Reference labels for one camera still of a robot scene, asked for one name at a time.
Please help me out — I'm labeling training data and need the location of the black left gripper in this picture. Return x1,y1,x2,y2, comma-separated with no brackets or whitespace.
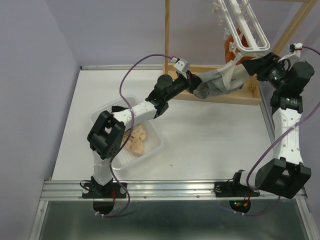
164,70,204,102

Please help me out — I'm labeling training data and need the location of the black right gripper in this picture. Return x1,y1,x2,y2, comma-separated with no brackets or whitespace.
241,52,288,91

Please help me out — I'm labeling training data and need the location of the grey underwear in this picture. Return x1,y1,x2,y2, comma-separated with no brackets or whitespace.
193,52,250,99

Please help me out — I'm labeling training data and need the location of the beige striped underwear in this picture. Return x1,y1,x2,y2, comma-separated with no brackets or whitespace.
124,124,147,157

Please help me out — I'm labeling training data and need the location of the black underwear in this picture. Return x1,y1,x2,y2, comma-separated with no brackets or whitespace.
111,105,126,113

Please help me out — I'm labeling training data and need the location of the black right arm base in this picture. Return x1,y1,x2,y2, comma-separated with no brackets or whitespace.
213,181,260,198

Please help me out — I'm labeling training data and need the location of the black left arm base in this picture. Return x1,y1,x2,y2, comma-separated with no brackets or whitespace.
79,180,127,200

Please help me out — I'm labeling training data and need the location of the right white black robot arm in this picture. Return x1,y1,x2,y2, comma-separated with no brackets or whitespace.
230,52,315,199

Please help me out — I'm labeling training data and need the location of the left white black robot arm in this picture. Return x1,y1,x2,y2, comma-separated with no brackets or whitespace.
87,71,201,197

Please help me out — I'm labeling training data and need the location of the orange underwear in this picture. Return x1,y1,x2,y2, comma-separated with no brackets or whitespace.
223,28,253,66

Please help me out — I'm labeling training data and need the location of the white plastic clip hanger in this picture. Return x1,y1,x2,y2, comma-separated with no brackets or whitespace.
212,0,270,57

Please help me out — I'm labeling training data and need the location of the clear plastic basket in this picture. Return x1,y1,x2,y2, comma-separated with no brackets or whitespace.
89,98,164,171

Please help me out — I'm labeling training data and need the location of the wooden hanger stand frame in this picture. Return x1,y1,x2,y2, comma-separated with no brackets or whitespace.
163,0,316,105

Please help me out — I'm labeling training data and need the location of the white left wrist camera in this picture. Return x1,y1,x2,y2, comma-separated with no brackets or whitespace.
170,56,191,79

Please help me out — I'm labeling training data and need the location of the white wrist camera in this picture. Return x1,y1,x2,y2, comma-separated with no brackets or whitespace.
170,56,191,79
278,43,303,65

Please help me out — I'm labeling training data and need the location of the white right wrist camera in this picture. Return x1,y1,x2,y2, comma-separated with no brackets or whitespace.
278,43,303,65

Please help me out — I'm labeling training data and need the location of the aluminium mounting rail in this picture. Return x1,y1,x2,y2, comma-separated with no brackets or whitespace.
39,177,308,201

